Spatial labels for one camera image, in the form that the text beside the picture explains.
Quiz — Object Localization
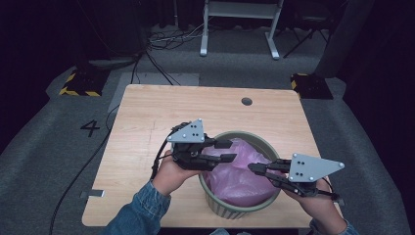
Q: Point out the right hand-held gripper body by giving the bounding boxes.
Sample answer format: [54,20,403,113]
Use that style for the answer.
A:
[288,153,346,201]

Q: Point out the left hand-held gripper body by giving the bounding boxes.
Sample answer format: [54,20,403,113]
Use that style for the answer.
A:
[166,117,217,172]

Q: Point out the pink plastic bag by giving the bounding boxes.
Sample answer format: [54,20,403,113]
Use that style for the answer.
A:
[202,137,282,209]

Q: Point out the green plastic bin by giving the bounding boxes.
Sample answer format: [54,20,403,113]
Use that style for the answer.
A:
[198,130,282,220]

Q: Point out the person's left hand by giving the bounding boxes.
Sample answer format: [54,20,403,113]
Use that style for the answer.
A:
[151,159,201,197]

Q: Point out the person's right hand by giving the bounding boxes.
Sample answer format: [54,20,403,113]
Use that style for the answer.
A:
[283,178,348,228]

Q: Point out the person's legs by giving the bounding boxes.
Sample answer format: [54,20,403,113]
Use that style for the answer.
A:
[208,228,253,235]

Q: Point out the black yellow striped base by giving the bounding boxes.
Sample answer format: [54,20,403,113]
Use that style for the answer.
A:
[58,67,111,98]
[290,72,335,101]

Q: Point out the grey tape strip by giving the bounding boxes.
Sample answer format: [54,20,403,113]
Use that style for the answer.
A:
[79,189,106,200]

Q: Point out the dark stand with grey base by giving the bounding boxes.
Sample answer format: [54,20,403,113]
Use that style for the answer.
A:
[74,0,148,71]

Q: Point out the black tripod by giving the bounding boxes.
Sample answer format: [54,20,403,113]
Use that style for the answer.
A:
[282,18,331,60]

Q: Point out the grey column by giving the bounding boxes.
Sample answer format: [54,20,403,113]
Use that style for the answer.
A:
[313,0,376,78]

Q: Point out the left hand-held gripper cable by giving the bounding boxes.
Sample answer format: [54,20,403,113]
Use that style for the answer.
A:
[150,121,189,180]

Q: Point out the hand-held gripper cable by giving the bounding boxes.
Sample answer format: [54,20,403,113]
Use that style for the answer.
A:
[321,176,342,202]
[150,121,189,180]

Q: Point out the right hand-held gripper cable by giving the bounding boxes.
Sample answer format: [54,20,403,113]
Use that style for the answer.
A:
[321,176,342,202]

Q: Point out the thin black floor cable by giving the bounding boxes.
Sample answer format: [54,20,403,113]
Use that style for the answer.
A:
[143,48,181,86]

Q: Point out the white metal stand frame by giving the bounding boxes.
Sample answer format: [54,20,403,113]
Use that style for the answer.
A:
[199,0,285,61]

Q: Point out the long black floor cable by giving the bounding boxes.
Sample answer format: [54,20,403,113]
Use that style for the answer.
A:
[48,104,121,235]

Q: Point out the bundle of floor cables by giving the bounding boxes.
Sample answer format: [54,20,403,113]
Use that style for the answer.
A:
[148,16,213,52]

